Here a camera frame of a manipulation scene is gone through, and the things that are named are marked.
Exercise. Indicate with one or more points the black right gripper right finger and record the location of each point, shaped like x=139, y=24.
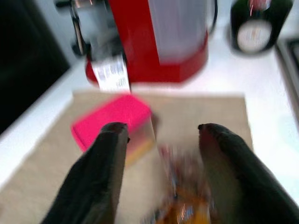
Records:
x=245, y=186

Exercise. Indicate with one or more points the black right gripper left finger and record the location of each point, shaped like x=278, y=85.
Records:
x=93, y=182

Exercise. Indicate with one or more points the orange snack bag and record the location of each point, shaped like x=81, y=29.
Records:
x=187, y=205

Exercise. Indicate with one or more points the pink lid food box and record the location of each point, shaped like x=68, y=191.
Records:
x=112, y=112

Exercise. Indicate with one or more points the beige cloth mat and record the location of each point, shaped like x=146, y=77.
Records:
x=198, y=109

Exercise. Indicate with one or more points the white printed label tag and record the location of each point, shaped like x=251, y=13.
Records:
x=109, y=74

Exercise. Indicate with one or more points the red coffee machine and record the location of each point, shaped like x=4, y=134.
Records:
x=168, y=70

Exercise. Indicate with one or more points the black appliance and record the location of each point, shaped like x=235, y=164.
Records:
x=23, y=58

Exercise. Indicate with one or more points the dark green labelled bottle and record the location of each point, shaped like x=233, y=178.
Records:
x=238, y=23

